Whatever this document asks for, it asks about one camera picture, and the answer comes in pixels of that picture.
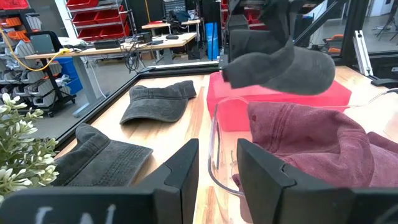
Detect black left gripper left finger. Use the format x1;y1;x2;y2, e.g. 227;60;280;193
0;138;200;224

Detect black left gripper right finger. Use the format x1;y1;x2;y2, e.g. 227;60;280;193
236;138;398;224

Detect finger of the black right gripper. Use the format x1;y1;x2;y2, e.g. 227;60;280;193
264;0;295;47

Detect dark grey cloth visor hat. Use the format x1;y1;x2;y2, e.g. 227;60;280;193
119;80;198;126
51;123;154;187
221;36;336;96

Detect maroon cloth cap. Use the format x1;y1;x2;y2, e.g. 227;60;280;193
247;101;386;188
366;131;398;188

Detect orange and black chair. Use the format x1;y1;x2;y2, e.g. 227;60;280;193
323;33;345;54

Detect clear plastic bin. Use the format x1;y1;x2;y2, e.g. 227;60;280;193
207;88;398;198

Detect tall blue box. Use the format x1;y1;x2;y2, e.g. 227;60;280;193
205;22;220;62

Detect red plastic bin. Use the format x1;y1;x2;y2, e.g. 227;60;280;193
206;70;353;132

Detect silver aluminium extrusion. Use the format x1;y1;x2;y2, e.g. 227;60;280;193
353;29;374;77

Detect small light wood desk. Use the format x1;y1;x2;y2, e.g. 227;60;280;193
141;19;202;35

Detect light wood desk grey legs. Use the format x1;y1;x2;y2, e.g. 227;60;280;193
24;32;198;119

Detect artificial potted green plant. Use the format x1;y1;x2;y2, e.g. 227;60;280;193
0;92;60;205

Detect black rack with grey bins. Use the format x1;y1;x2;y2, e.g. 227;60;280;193
0;12;77;118

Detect blue storage bin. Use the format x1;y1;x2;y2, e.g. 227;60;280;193
55;57;84;96

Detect flat black box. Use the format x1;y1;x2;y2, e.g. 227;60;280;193
93;39;122;50

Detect metal shelf with red bins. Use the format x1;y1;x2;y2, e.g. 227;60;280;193
65;0;131;43

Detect black framed grey panel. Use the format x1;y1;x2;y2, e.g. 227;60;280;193
27;30;65;55

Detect yellow extension cable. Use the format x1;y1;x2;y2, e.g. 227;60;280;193
0;27;72;73

